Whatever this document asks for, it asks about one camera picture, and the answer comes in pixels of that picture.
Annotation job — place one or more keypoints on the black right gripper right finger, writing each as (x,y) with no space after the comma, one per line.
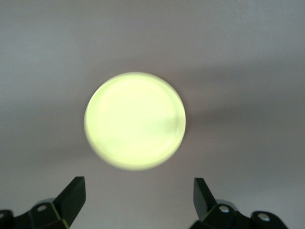
(205,202)

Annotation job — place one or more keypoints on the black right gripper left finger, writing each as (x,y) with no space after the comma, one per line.
(69,202)

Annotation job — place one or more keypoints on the yellow round plate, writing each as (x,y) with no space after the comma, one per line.
(135,121)

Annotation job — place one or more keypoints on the table cover sheet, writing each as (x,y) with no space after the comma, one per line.
(47,71)

